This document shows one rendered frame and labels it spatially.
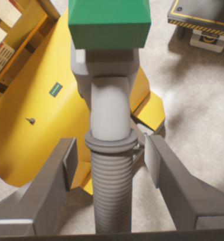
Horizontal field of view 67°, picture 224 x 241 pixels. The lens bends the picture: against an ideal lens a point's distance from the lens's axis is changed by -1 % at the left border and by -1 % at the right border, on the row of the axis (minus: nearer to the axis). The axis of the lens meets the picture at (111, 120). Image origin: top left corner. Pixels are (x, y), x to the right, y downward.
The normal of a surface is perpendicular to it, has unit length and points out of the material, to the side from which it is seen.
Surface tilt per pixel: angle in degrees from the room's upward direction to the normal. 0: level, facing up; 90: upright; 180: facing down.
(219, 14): 0
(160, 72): 0
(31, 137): 14
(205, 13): 0
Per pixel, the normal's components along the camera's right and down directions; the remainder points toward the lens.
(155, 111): 0.04, 0.03
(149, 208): -0.26, -0.20
